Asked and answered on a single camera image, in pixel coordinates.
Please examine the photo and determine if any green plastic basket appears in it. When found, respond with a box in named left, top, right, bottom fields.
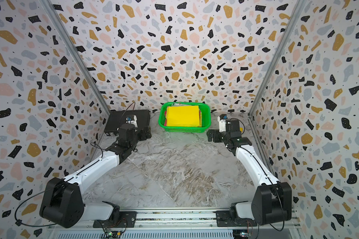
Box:
left=159, top=102, right=211, bottom=133

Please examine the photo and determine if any black hard case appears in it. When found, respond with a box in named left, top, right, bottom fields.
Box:
left=104, top=110, right=150, bottom=136

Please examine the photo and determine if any plain yellow raincoat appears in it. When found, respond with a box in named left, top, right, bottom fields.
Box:
left=166, top=105, right=201, bottom=127

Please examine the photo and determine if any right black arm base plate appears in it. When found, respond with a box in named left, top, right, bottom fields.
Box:
left=215, top=210, right=257, bottom=227

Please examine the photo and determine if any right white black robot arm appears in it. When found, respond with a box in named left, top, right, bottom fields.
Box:
left=206, top=114, right=292, bottom=226

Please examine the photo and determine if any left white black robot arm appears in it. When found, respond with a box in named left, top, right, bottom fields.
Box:
left=39, top=123, right=152, bottom=228

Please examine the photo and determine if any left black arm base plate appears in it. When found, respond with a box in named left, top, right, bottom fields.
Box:
left=93, top=211, right=137, bottom=229

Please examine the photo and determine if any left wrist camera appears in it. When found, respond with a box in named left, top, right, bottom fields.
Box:
left=126, top=115, right=138, bottom=127

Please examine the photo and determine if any pink raincoat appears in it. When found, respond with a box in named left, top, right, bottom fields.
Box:
left=164, top=103, right=203, bottom=126

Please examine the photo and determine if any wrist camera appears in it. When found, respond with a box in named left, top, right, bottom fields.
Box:
left=218, top=114, right=227, bottom=132
left=126, top=115, right=138, bottom=127

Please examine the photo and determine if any aluminium mounting rail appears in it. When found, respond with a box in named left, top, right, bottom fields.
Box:
left=44, top=207, right=306, bottom=239

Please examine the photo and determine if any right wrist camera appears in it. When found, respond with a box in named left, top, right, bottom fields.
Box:
left=218, top=114, right=227, bottom=132

